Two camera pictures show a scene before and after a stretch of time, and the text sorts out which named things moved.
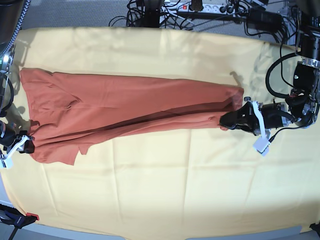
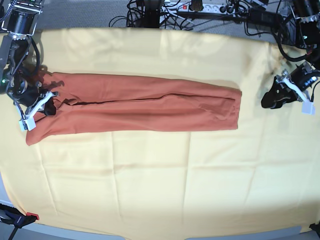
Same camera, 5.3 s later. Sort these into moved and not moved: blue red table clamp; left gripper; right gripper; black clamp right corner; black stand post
Moved: right gripper; left gripper
Not moved: blue red table clamp; black stand post; black clamp right corner
